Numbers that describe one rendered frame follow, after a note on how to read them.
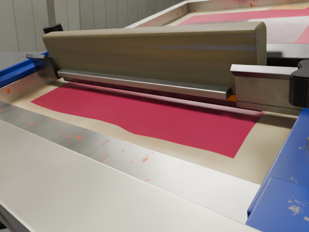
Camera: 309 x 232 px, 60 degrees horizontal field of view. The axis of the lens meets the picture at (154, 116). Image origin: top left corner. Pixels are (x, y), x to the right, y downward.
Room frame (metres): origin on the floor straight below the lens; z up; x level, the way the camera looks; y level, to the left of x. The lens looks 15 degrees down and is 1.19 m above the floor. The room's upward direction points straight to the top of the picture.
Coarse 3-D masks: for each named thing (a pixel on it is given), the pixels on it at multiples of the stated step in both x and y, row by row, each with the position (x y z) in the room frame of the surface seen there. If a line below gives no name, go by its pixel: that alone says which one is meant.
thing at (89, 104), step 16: (192, 16) 0.94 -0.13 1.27; (208, 16) 0.88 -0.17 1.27; (224, 16) 0.83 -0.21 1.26; (240, 16) 0.79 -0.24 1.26; (48, 96) 0.51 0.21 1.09; (64, 96) 0.49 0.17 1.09; (80, 96) 0.48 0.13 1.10; (96, 96) 0.46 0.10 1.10; (112, 96) 0.45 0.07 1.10; (128, 96) 0.43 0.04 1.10; (64, 112) 0.42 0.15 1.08; (80, 112) 0.41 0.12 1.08; (96, 112) 0.40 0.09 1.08
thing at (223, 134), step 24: (288, 24) 0.62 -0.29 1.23; (144, 96) 0.42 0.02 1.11; (120, 120) 0.36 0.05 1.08; (144, 120) 0.35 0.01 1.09; (168, 120) 0.33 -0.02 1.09; (192, 120) 0.32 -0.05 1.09; (216, 120) 0.31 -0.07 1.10; (240, 120) 0.30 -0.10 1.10; (192, 144) 0.28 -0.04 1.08; (216, 144) 0.27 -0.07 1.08; (240, 144) 0.26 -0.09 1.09
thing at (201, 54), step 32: (64, 32) 0.50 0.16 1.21; (96, 32) 0.43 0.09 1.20; (128, 32) 0.38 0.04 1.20; (160, 32) 0.34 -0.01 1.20; (192, 32) 0.31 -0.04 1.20; (224, 32) 0.29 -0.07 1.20; (256, 32) 0.27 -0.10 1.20; (64, 64) 0.51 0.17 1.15; (96, 64) 0.45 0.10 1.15; (128, 64) 0.40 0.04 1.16; (160, 64) 0.36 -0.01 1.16; (192, 64) 0.32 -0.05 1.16; (224, 64) 0.30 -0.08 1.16; (256, 64) 0.27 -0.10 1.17
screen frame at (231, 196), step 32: (192, 0) 1.01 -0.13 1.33; (224, 0) 0.92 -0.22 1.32; (256, 0) 0.86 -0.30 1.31; (288, 0) 0.80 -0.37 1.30; (0, 96) 0.51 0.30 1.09; (32, 128) 0.32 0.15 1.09; (64, 128) 0.30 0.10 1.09; (96, 160) 0.23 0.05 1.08; (128, 160) 0.22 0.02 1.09; (160, 160) 0.21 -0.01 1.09; (192, 192) 0.17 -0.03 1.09; (224, 192) 0.16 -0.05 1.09; (256, 192) 0.16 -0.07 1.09
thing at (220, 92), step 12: (60, 72) 0.51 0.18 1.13; (72, 72) 0.49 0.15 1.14; (84, 72) 0.47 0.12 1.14; (120, 84) 0.40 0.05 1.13; (132, 84) 0.39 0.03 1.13; (144, 84) 0.37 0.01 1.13; (156, 84) 0.35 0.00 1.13; (168, 84) 0.34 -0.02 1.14; (180, 84) 0.34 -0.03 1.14; (192, 84) 0.33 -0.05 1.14; (204, 96) 0.31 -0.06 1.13; (216, 96) 0.30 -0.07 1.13; (228, 96) 0.30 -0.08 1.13
